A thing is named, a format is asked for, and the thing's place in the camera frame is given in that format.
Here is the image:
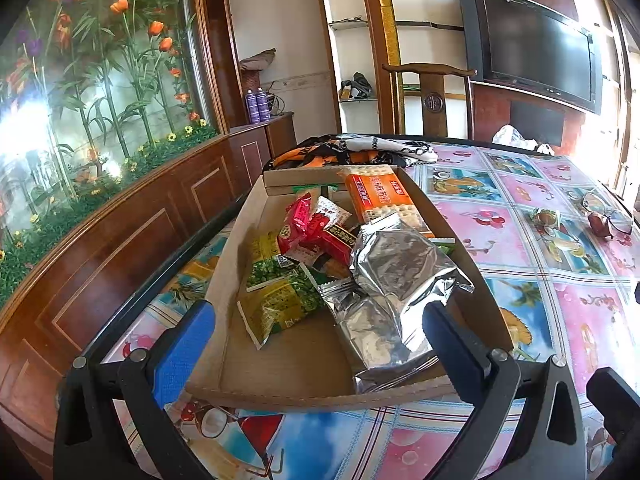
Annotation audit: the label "printed plastic tablecloth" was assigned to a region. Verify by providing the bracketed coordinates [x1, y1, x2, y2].
[82, 132, 640, 480]

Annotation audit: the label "long green-ended cracker pack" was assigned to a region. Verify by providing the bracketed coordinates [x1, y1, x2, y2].
[292, 182, 341, 196]

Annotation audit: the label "white patterned cloth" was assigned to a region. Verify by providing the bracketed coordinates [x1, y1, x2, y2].
[345, 132, 441, 167]

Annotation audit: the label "wooden chair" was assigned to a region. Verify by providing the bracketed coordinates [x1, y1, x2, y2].
[381, 62, 478, 138]

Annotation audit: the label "dark red small object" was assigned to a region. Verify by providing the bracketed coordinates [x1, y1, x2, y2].
[586, 211, 615, 240]

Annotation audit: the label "small silver foil packet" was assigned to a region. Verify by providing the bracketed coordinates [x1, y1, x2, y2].
[320, 277, 368, 306]

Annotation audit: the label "cardboard box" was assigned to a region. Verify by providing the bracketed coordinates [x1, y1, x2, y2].
[185, 165, 516, 411]

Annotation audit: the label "eyeglasses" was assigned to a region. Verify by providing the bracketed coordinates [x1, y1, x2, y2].
[580, 185, 635, 236]

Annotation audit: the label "dark red snack packet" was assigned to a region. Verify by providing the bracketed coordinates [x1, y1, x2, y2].
[300, 227, 361, 266]

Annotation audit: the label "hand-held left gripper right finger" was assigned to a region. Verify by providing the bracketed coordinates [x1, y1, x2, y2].
[422, 303, 587, 480]

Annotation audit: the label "white wall shelf unit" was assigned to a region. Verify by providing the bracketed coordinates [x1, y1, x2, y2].
[315, 0, 468, 136]

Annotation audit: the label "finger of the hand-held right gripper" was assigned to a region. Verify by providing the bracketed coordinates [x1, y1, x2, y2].
[586, 366, 640, 480]

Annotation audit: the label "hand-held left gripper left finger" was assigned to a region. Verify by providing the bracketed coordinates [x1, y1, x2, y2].
[52, 300, 217, 480]

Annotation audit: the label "green pea snack packet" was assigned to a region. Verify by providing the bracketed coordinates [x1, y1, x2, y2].
[245, 255, 321, 292]

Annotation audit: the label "wooden wall cabinet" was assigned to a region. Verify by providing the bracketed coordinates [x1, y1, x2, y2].
[0, 112, 298, 480]

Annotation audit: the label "flower wall mural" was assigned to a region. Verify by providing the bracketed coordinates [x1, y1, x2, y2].
[0, 0, 223, 306]

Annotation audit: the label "red and white snack packet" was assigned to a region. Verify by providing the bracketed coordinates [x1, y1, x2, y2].
[305, 196, 353, 241]

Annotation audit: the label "silver foil snack packet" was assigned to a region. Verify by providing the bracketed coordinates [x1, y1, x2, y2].
[348, 215, 476, 311]
[332, 295, 441, 396]

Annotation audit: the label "white plastic bag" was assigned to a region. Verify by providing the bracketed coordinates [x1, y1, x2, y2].
[491, 124, 556, 156]

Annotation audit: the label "orange cracker pack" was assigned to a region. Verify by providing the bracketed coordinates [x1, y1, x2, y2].
[337, 166, 436, 240]

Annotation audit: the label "orange and black cloth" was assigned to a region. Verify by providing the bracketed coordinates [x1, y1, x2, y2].
[262, 135, 381, 176]

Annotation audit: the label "dark clutter on shelf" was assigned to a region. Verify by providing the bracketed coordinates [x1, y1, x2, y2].
[340, 72, 378, 103]

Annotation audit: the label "black television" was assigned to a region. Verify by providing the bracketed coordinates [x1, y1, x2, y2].
[456, 0, 603, 116]

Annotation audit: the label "brown folded cloth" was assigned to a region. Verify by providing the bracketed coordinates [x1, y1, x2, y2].
[239, 48, 277, 73]

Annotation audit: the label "large green snack packet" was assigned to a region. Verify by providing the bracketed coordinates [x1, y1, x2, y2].
[237, 280, 326, 351]

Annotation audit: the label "yellow-green snack packet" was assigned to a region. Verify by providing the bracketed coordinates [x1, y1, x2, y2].
[247, 230, 283, 273]

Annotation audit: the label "green wrapped candy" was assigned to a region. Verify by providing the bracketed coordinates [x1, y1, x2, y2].
[531, 207, 561, 231]

